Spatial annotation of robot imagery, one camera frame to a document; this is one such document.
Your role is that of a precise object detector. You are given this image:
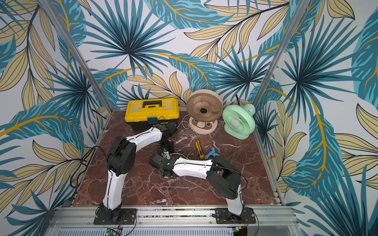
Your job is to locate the beige desk fan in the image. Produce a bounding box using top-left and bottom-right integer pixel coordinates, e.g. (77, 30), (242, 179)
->
(186, 89), (223, 135)

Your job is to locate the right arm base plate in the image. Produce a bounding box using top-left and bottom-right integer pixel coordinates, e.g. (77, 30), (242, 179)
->
(212, 207), (257, 225)

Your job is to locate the aluminium front rail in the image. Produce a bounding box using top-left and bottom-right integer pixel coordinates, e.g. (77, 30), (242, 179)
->
(45, 205), (303, 236)

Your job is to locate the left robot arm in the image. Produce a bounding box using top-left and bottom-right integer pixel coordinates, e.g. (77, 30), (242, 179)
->
(99, 123), (177, 221)

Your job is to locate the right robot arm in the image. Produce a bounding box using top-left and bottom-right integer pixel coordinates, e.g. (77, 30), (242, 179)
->
(149, 154), (244, 216)

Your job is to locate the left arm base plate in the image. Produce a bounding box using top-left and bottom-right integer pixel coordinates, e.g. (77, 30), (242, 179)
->
(94, 208), (137, 225)

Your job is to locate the white fan power cable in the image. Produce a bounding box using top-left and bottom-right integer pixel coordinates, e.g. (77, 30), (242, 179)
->
(168, 113), (195, 158)

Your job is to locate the aluminium corner post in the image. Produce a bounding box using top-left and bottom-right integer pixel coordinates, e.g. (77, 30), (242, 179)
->
(39, 0), (113, 113)
(253, 0), (309, 108)

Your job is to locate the right aluminium corner post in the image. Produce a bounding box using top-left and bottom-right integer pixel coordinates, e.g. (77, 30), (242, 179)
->
(253, 0), (309, 108)

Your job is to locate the blue glue gun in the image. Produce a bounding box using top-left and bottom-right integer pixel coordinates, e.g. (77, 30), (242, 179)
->
(204, 147), (219, 159)

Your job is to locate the yellow black utility knife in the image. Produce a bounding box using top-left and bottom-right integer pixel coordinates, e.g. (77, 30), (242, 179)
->
(195, 140), (204, 159)

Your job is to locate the yellow black toolbox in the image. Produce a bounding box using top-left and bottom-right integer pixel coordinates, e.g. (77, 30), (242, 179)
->
(125, 98), (179, 131)

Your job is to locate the green desk fan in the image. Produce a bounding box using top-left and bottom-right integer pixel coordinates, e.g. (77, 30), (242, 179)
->
(222, 104), (256, 140)

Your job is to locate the left aluminium corner post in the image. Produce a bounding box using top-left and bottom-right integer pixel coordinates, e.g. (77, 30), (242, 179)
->
(39, 0), (113, 113)

